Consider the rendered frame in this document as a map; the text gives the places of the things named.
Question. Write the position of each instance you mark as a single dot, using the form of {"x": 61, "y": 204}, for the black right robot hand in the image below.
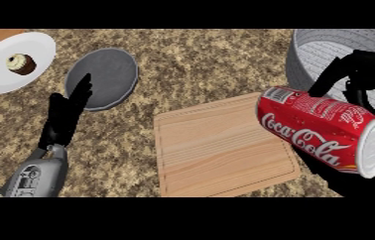
{"x": 359, "y": 68}

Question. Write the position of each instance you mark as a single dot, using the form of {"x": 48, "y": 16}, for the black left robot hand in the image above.
{"x": 61, "y": 118}

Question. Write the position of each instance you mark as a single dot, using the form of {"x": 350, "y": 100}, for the red soda can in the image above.
{"x": 312, "y": 128}

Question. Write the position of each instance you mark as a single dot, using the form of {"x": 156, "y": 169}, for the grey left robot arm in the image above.
{"x": 39, "y": 174}

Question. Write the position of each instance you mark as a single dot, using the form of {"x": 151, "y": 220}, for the wooden cutting board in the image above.
{"x": 220, "y": 148}

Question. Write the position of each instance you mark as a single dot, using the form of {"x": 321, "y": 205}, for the grey round plate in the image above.
{"x": 110, "y": 72}

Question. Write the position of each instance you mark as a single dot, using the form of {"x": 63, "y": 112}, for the chocolate cupcake with cream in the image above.
{"x": 21, "y": 64}

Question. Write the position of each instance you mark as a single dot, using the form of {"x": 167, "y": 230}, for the white round plate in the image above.
{"x": 30, "y": 42}

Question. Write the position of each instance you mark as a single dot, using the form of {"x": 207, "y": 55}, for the orange-brown flat object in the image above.
{"x": 9, "y": 33}

